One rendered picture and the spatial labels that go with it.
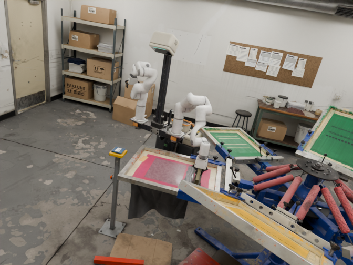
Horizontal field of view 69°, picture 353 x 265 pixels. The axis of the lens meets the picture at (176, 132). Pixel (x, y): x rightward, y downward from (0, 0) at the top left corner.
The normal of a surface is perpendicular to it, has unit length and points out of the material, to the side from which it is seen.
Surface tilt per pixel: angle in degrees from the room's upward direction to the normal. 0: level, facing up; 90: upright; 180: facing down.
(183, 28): 90
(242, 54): 89
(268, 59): 87
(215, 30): 90
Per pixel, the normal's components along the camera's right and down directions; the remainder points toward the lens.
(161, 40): -0.34, -0.15
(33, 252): 0.16, -0.90
